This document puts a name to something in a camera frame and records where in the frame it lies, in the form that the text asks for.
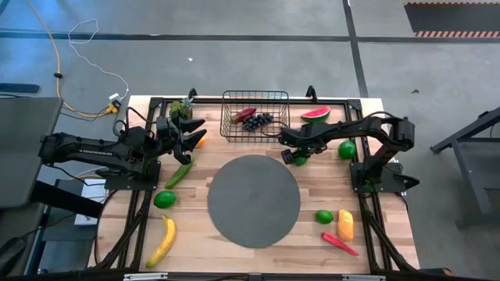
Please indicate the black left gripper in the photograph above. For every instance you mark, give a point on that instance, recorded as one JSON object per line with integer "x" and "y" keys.
{"x": 172, "y": 140}

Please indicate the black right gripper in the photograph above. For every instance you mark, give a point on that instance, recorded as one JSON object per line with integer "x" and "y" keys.
{"x": 312, "y": 142}

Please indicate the yellow toy fruit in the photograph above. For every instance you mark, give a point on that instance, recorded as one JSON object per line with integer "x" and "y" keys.
{"x": 201, "y": 143}

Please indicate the toy watermelon slice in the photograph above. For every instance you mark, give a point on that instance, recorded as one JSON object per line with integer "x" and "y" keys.
{"x": 316, "y": 115}

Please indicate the green toy cucumber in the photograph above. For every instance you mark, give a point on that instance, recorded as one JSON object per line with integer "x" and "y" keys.
{"x": 177, "y": 174}

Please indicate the dark red toy vegetable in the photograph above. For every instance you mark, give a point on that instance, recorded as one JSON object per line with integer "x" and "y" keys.
{"x": 245, "y": 114}

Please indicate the dark toy grape bunch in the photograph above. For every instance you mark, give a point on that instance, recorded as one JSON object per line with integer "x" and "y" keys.
{"x": 256, "y": 122}

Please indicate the small green toy lime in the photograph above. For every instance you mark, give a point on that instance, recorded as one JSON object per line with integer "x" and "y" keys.
{"x": 324, "y": 216}

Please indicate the red toy chili pepper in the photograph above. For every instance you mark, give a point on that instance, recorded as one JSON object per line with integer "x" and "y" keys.
{"x": 338, "y": 242}

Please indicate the yellow toy banana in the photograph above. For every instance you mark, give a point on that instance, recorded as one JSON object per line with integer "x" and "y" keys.
{"x": 166, "y": 240}

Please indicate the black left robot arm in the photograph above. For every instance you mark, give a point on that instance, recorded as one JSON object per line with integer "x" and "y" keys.
{"x": 90, "y": 150}

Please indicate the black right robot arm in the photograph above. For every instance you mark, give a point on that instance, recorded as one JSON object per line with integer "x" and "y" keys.
{"x": 363, "y": 125}

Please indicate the small green succulent plant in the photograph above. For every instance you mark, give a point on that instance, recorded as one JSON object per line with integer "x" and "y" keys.
{"x": 180, "y": 109}

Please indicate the round grey woven placemat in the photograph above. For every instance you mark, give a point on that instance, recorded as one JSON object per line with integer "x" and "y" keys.
{"x": 254, "y": 201}

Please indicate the yellow power plug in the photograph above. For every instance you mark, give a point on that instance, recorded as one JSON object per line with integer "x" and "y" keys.
{"x": 113, "y": 107}

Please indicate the white power adapter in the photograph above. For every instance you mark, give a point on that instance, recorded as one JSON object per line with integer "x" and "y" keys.
{"x": 114, "y": 96}

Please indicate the white box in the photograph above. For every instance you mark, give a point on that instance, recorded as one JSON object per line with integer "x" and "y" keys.
{"x": 93, "y": 190}

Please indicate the black diagonal beam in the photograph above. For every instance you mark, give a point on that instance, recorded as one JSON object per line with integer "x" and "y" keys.
{"x": 66, "y": 199}

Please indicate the grey desk panel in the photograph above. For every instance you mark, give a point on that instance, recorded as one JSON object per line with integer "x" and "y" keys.
{"x": 27, "y": 152}

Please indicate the black metal side table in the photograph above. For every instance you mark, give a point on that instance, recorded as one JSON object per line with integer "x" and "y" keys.
{"x": 474, "y": 181}

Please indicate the black flat bar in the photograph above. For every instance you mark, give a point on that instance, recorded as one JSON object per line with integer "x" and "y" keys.
{"x": 19, "y": 88}

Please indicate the black hazard striped mat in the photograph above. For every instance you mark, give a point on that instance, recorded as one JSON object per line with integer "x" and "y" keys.
{"x": 453, "y": 17}

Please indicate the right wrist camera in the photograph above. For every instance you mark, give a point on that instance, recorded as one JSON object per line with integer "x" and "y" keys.
{"x": 290, "y": 137}

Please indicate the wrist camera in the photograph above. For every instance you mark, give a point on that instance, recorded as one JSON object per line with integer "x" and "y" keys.
{"x": 290, "y": 137}
{"x": 162, "y": 125}

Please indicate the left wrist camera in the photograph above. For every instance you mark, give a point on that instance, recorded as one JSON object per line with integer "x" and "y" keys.
{"x": 162, "y": 125}

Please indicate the black aluminium table frame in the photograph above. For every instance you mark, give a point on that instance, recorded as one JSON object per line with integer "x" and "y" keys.
{"x": 207, "y": 100}

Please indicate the silver metal bracket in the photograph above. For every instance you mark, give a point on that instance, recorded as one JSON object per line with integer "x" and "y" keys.
{"x": 145, "y": 276}
{"x": 363, "y": 278}

